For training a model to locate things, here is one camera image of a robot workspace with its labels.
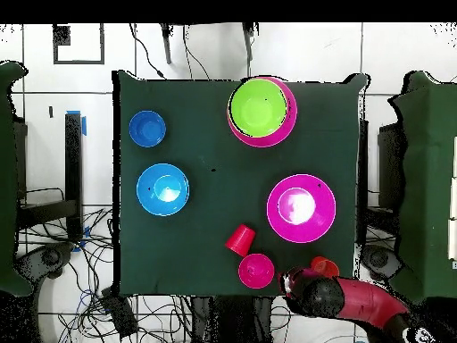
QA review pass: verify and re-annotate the large pink bowl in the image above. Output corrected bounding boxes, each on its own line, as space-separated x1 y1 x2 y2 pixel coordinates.
266 173 337 245
226 75 298 148

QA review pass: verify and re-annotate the small dark blue bowl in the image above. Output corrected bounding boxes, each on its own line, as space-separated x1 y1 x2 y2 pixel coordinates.
128 109 167 148

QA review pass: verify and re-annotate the small pink bowl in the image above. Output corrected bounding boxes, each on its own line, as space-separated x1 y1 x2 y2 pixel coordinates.
237 253 276 289

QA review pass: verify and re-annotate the black cable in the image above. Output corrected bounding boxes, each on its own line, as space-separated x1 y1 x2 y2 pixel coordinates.
129 23 166 79

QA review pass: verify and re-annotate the light blue bowl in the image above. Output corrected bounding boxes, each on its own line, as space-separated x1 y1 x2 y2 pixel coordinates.
136 163 191 217

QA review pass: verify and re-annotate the bundle of cables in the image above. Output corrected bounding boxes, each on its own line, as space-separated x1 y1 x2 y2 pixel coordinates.
17 187 119 343

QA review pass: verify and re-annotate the dark green table cloth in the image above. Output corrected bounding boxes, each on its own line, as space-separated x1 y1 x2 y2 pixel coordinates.
387 70 457 305
0 60 34 297
112 70 369 299

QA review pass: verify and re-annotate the black metal stand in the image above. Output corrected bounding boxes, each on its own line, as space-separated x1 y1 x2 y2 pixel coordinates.
17 112 84 242

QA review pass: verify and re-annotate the orange cup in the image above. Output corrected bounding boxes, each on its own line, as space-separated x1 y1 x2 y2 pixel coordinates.
309 255 341 279

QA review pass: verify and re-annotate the green bowl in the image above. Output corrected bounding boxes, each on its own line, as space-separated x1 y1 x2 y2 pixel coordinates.
228 77 289 138

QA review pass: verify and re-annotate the black stand leg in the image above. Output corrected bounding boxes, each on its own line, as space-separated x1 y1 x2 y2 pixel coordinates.
159 23 173 65
241 23 255 63

